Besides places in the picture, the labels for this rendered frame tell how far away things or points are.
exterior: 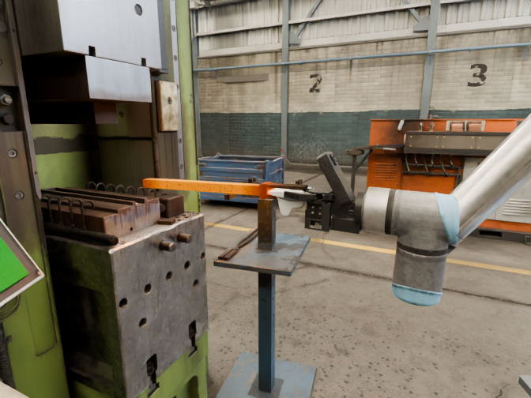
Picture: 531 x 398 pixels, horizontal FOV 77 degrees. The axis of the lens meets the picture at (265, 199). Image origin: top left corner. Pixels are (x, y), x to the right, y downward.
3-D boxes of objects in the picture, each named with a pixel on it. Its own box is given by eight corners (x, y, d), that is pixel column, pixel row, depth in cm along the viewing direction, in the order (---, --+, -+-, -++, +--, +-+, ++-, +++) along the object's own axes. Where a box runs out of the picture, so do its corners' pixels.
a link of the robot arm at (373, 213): (387, 193, 62) (393, 185, 70) (360, 190, 64) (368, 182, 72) (382, 239, 64) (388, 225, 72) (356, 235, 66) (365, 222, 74)
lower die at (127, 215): (160, 221, 104) (159, 194, 102) (106, 242, 86) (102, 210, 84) (70, 207, 121) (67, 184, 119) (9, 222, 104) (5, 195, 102)
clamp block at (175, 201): (186, 212, 114) (184, 193, 113) (168, 219, 107) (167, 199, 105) (158, 208, 119) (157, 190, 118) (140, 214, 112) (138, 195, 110)
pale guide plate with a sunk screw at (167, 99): (179, 130, 126) (177, 83, 122) (163, 131, 118) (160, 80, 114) (175, 130, 127) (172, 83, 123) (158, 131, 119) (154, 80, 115)
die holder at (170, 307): (209, 329, 124) (204, 212, 114) (128, 406, 90) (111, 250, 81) (103, 296, 147) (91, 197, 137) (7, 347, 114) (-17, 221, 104)
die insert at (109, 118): (118, 124, 98) (115, 103, 97) (96, 124, 91) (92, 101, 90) (52, 124, 111) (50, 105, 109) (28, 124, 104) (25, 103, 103)
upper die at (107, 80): (152, 103, 96) (149, 67, 94) (89, 98, 78) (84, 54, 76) (57, 105, 113) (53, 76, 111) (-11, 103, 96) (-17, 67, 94)
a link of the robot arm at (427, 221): (457, 256, 58) (465, 200, 56) (382, 244, 64) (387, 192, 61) (453, 239, 67) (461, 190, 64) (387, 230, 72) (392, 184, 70)
